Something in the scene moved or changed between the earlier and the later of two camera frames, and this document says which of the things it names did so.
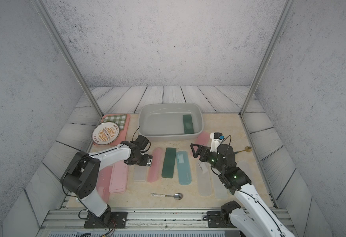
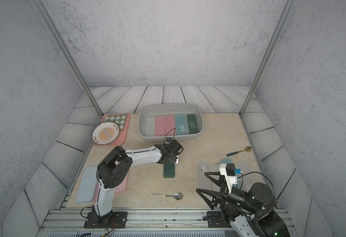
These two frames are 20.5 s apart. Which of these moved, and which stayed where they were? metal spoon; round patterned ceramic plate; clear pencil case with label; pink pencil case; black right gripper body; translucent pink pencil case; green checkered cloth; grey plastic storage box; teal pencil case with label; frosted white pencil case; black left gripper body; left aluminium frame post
Moved: black left gripper body; translucent pink pencil case; teal pencil case with label; frosted white pencil case; pink pencil case; black right gripper body
Stayed: round patterned ceramic plate; left aluminium frame post; clear pencil case with label; grey plastic storage box; metal spoon; green checkered cloth
